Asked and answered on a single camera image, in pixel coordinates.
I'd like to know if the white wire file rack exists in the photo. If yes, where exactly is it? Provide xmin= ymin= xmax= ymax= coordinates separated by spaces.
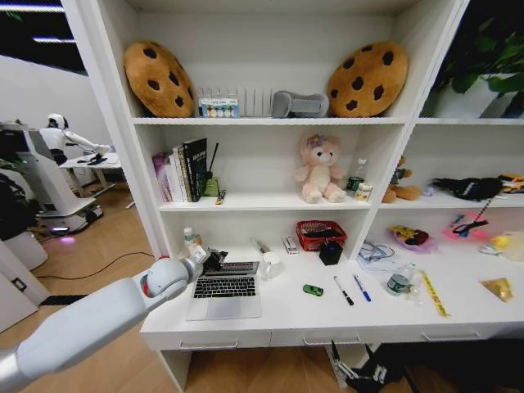
xmin=197 ymin=85 xmax=274 ymax=118

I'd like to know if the black cloth cap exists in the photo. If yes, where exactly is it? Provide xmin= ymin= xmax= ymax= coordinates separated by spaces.
xmin=431 ymin=176 xmax=504 ymax=202

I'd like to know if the grey neck pillow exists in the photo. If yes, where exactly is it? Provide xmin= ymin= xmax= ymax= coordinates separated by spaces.
xmin=271 ymin=90 xmax=330 ymax=119

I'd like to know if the silver drawer handle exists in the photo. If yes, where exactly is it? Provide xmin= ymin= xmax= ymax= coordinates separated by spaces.
xmin=421 ymin=331 xmax=481 ymax=342
xmin=302 ymin=334 xmax=362 ymax=346
xmin=178 ymin=338 xmax=239 ymax=350

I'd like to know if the yellow toy vehicle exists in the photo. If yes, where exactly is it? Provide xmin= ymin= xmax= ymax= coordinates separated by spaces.
xmin=497 ymin=174 xmax=524 ymax=194

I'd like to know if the purple tray with toys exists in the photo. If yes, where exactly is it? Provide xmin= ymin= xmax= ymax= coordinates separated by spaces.
xmin=387 ymin=224 xmax=439 ymax=253

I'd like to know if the white wheeled machine base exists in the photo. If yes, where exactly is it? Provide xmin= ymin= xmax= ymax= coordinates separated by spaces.
xmin=0 ymin=120 xmax=104 ymax=237

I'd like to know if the white mug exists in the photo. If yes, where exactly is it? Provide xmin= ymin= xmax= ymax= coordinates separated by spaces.
xmin=260 ymin=251 xmax=285 ymax=282

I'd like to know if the red plastic basket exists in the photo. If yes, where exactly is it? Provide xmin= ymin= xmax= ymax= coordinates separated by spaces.
xmin=296 ymin=220 xmax=348 ymax=252

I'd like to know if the blue printed carton box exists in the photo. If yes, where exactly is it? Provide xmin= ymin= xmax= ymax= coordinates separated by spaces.
xmin=198 ymin=97 xmax=241 ymax=120

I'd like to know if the brown plush bear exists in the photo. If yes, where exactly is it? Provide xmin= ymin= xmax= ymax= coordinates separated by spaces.
xmin=382 ymin=156 xmax=422 ymax=204

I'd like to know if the white fluffy cloth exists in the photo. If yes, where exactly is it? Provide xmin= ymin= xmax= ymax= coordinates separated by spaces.
xmin=502 ymin=230 xmax=524 ymax=262

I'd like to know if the white planter pot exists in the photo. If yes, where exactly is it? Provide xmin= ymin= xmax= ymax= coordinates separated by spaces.
xmin=431 ymin=72 xmax=520 ymax=120

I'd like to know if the green reed diffuser bottle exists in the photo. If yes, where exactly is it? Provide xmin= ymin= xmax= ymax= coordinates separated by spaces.
xmin=203 ymin=142 xmax=223 ymax=198

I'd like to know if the yellow rubber duck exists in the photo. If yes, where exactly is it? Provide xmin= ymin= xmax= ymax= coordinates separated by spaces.
xmin=478 ymin=234 xmax=511 ymax=255

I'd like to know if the purple book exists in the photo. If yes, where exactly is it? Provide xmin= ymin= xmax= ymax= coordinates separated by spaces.
xmin=151 ymin=152 xmax=175 ymax=203

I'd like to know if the white shelving desk unit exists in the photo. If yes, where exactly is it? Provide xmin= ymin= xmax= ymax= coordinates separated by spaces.
xmin=61 ymin=0 xmax=524 ymax=393

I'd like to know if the green potted plant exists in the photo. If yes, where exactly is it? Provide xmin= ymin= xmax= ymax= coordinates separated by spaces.
xmin=432 ymin=15 xmax=524 ymax=96

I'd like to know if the black book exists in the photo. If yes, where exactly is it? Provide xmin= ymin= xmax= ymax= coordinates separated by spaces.
xmin=182 ymin=138 xmax=208 ymax=203

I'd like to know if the crumpled clear plastic wrap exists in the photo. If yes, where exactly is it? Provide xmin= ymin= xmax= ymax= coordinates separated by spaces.
xmin=404 ymin=280 xmax=427 ymax=307

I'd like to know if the blue pen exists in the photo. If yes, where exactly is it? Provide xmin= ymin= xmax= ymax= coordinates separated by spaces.
xmin=353 ymin=274 xmax=373 ymax=303

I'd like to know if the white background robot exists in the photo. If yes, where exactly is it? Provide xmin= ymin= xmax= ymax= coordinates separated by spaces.
xmin=38 ymin=113 xmax=115 ymax=167

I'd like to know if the white standing desk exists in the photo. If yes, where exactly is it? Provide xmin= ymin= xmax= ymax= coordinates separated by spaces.
xmin=58 ymin=152 xmax=124 ymax=199

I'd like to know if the black floor cable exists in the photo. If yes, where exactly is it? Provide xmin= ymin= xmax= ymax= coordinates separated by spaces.
xmin=35 ymin=251 xmax=157 ymax=281

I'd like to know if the pink plush cat toy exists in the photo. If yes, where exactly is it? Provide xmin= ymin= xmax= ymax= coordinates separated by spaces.
xmin=295 ymin=133 xmax=348 ymax=205

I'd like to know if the white book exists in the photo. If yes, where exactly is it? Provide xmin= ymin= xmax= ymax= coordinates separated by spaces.
xmin=170 ymin=145 xmax=188 ymax=203

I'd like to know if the black hexagonal pen holder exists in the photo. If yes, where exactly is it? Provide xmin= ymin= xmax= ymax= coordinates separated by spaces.
xmin=318 ymin=241 xmax=345 ymax=268

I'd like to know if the silver laptop with black keys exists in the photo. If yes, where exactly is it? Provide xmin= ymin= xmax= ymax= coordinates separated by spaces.
xmin=185 ymin=260 xmax=263 ymax=322

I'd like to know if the crushed clear water bottle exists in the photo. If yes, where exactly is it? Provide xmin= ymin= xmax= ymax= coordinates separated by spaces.
xmin=386 ymin=262 xmax=418 ymax=297

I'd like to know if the gold foil packet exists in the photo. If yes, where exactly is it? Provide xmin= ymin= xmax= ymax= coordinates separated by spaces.
xmin=480 ymin=277 xmax=514 ymax=304

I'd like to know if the pink tray with black glasses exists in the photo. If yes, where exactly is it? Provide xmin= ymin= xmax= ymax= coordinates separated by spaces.
xmin=443 ymin=211 xmax=493 ymax=242

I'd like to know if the black floor mat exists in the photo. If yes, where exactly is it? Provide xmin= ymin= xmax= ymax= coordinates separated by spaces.
xmin=39 ymin=293 xmax=89 ymax=307

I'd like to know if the black white marker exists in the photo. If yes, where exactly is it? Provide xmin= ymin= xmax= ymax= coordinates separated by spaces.
xmin=332 ymin=275 xmax=355 ymax=307

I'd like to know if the yellow measuring strip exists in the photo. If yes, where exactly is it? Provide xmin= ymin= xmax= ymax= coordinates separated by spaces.
xmin=421 ymin=270 xmax=450 ymax=318

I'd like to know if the brown cookie plush pillow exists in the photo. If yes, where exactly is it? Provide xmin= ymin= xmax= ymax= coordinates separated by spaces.
xmin=124 ymin=39 xmax=196 ymax=119
xmin=327 ymin=40 xmax=410 ymax=119

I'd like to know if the clear bag with blue cable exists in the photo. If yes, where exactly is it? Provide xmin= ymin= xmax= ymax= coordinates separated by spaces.
xmin=355 ymin=241 xmax=398 ymax=273

